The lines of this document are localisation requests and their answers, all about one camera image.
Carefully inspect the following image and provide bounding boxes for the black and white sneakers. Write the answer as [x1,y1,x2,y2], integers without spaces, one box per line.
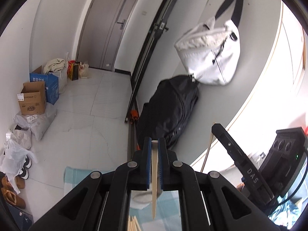
[18,156,33,180]

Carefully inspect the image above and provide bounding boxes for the cream cloth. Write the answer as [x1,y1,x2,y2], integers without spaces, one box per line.
[43,58,68,74]

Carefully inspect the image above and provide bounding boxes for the brown cardboard box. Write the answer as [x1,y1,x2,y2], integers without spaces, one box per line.
[17,81,47,115]

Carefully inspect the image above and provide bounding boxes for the teal checked tablecloth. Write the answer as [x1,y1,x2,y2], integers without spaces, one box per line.
[64,166,181,231]

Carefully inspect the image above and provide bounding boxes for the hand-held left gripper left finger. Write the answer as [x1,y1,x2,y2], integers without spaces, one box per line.
[29,137,152,231]

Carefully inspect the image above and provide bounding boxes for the clear plastic bag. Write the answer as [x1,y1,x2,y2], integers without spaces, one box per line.
[79,62,90,79]

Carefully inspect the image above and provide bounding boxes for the bunch of bamboo chopsticks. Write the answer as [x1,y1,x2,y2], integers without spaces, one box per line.
[128,216,141,231]

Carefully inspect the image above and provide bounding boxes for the single bamboo chopstick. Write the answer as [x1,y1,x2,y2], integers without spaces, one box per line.
[201,122,216,173]
[150,140,159,220]

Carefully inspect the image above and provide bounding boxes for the black backpack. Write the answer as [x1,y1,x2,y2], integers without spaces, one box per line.
[136,75,200,150]

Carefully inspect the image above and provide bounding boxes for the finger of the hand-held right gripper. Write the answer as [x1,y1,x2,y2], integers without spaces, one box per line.
[211,123,246,166]

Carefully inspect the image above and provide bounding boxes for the dark paper bag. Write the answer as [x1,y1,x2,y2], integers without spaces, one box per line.
[72,63,81,81]

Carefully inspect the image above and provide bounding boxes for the grey plastic parcel bag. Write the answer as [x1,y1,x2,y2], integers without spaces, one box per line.
[6,127,32,150]
[13,108,57,141]

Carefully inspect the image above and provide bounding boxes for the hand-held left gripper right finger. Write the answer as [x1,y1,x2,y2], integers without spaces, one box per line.
[157,138,281,231]

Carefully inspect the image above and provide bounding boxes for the white sack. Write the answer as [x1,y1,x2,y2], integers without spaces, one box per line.
[48,67,68,93]

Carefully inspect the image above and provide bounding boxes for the white shoulder bag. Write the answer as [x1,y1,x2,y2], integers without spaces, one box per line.
[174,0,244,86]

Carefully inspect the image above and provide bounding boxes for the white utensil holder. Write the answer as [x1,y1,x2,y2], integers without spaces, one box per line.
[131,189,164,210]

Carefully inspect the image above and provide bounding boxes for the grey door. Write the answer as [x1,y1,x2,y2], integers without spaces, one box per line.
[76,0,147,71]

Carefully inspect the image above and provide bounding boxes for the brown shoe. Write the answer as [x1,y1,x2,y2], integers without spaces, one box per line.
[1,176,26,190]
[1,188,26,208]

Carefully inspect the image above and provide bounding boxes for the blue cardboard box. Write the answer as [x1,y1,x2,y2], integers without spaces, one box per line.
[29,65,59,105]

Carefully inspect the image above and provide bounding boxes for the white plastic bag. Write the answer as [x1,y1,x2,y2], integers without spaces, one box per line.
[0,140,38,193]

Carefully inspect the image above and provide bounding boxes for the black metal door frame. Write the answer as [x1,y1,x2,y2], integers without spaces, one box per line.
[124,0,183,124]

